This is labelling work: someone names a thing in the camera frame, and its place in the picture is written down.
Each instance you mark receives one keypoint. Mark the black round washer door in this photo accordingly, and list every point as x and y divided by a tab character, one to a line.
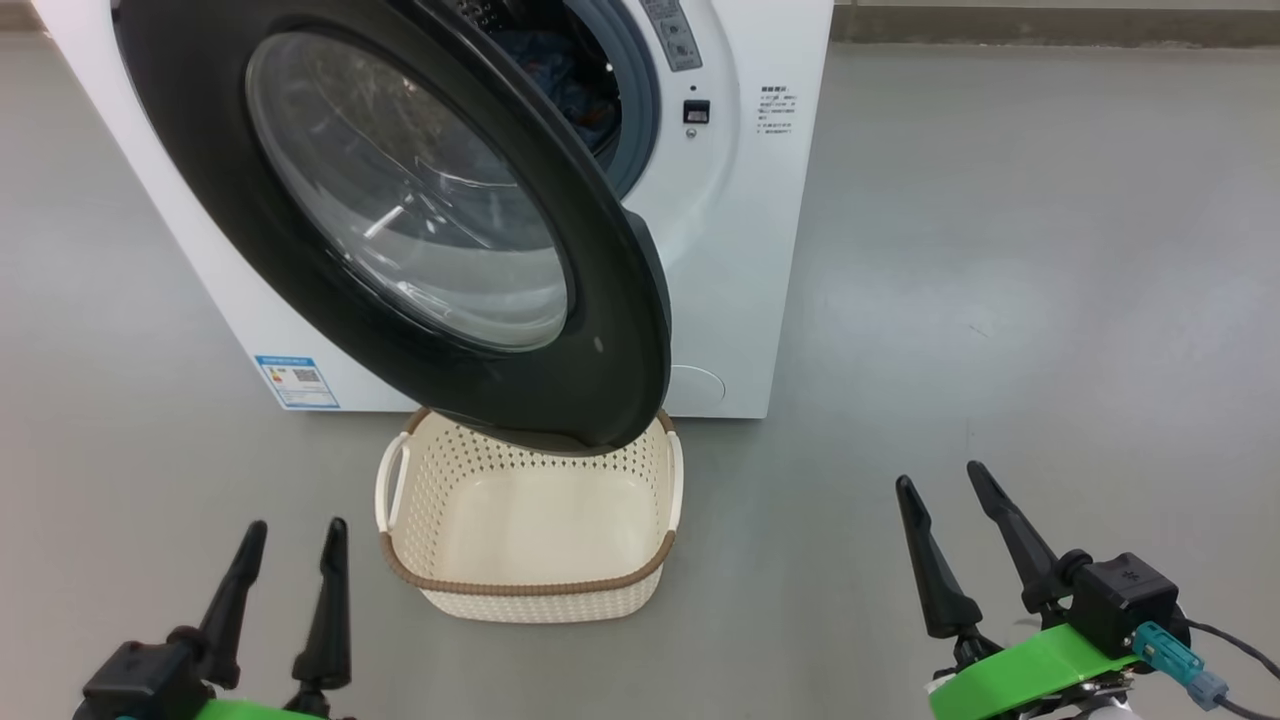
200	150

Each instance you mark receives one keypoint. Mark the round white filter cover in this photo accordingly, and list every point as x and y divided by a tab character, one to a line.
700	385

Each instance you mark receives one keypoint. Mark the cream basket with brown rim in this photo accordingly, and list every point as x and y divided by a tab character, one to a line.
530	520

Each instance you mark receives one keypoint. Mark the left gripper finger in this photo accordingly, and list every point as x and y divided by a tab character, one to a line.
228	620
328	630

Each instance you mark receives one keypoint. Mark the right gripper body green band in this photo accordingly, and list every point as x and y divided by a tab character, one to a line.
1030	675

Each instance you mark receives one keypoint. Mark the white front-load washing machine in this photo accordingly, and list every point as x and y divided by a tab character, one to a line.
740	250

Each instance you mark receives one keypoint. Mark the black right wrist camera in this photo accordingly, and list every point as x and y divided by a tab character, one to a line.
1125	600

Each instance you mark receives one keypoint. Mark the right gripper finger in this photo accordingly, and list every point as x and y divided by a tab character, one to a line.
940	580
1025	555

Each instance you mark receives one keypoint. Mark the blue cartoon print garment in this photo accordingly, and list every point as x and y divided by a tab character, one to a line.
560	80

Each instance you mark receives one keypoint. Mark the blue energy label sticker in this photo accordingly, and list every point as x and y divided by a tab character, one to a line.
297	382

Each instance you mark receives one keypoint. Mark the grey warning sticker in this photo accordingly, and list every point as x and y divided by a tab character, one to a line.
672	35

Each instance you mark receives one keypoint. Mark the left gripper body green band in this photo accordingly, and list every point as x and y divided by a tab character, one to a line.
270	712

